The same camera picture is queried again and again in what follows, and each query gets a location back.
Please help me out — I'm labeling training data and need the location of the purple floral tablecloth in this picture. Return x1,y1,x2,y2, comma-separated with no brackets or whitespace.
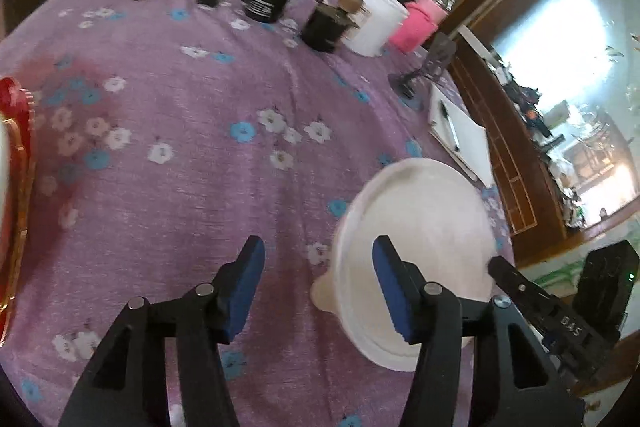
0,0,516,427

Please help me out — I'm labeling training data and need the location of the pink bottle with metal cap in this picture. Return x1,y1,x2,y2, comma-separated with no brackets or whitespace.
390,0,457,54

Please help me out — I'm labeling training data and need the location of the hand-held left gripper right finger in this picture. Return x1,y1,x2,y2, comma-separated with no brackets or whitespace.
372,235,586,427

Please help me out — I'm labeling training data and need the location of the jar with cork lid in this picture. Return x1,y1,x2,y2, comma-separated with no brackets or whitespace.
340,0,373,25

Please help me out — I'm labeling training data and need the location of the cream ribbed bowl with tab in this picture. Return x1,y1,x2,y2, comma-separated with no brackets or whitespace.
310,158,501,373

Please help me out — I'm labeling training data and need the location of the white plastic jar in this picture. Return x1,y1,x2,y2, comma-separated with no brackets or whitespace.
346,0,411,56

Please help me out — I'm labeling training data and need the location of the black pen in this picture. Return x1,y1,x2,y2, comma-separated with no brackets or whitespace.
439,101,461,152

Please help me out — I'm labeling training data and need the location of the wooden cabinet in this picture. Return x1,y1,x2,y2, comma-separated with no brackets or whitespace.
445,27,571,268

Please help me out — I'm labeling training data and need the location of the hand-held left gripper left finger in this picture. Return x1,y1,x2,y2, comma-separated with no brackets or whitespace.
59,235,266,427

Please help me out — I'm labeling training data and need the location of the white notebook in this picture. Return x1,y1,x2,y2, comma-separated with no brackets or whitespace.
427,83,496,188

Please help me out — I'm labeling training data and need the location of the red plate with gold rim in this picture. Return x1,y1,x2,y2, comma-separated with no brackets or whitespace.
0,77,38,348

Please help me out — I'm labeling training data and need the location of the black jar with red label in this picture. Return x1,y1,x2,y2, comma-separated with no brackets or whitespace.
301,2,358,53

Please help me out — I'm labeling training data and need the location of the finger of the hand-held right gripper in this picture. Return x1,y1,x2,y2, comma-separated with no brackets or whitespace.
487,255,566,333

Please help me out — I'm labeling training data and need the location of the black phone stand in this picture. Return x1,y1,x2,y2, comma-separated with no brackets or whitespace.
388,32,458,100

